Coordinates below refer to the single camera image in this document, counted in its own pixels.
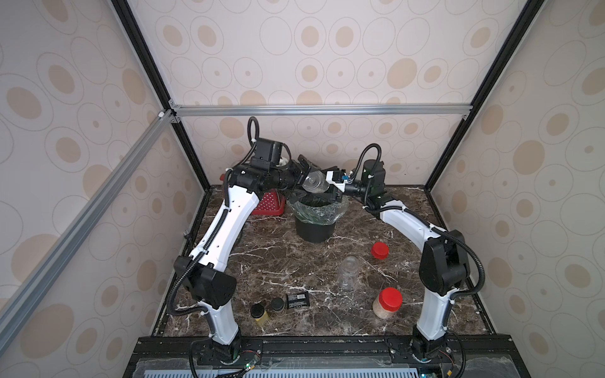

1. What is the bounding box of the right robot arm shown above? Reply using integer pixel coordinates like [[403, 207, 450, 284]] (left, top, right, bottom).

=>
[[325, 167, 485, 363]]

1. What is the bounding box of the black frame post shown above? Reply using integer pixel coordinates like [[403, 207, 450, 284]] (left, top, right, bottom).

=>
[[424, 0, 545, 192], [110, 0, 211, 192]]

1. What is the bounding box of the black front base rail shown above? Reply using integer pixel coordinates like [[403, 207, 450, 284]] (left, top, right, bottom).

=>
[[123, 335, 529, 377]]

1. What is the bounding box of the black trash bin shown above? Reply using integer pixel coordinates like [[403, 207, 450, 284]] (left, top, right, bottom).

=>
[[295, 218, 337, 243]]

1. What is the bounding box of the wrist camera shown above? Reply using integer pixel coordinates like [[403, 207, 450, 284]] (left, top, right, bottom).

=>
[[325, 159, 388, 197], [251, 138, 291, 172]]

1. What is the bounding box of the left black frame post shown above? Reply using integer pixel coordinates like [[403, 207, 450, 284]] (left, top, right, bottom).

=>
[[110, 0, 211, 192]]

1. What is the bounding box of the horizontal aluminium rail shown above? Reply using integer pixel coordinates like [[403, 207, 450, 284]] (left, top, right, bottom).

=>
[[162, 103, 473, 120]]

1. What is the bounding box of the left diagonal aluminium rail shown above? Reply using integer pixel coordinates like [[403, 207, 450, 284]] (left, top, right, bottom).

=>
[[1, 110, 175, 354]]

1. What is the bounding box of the small red jar lid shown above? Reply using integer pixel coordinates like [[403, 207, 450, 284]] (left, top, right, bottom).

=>
[[370, 242, 390, 260]]

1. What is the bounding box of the red toaster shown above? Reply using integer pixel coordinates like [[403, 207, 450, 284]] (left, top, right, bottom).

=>
[[251, 190, 286, 217]]

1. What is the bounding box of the small black box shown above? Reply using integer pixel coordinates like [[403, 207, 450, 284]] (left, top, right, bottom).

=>
[[286, 291, 310, 310]]

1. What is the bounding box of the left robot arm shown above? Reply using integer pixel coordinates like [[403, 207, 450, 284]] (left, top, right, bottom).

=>
[[166, 156, 312, 363]]

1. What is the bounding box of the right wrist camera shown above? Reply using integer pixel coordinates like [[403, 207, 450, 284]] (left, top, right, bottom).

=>
[[325, 159, 388, 197]]

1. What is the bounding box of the yellow spice jar black lid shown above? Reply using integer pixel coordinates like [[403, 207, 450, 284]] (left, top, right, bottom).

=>
[[250, 303, 269, 328]]

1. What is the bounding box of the red-lid oatmeal jar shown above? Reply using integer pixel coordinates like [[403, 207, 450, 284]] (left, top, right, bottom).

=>
[[302, 171, 329, 194], [373, 288, 403, 320]]

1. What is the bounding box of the clear oatmeal jar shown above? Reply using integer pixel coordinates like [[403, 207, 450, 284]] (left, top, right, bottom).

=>
[[338, 256, 360, 291]]

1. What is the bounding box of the right black frame post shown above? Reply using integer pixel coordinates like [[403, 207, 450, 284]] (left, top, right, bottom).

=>
[[424, 0, 545, 192]]

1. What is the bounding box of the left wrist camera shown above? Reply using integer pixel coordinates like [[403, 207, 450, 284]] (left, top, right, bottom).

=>
[[251, 138, 291, 172]]

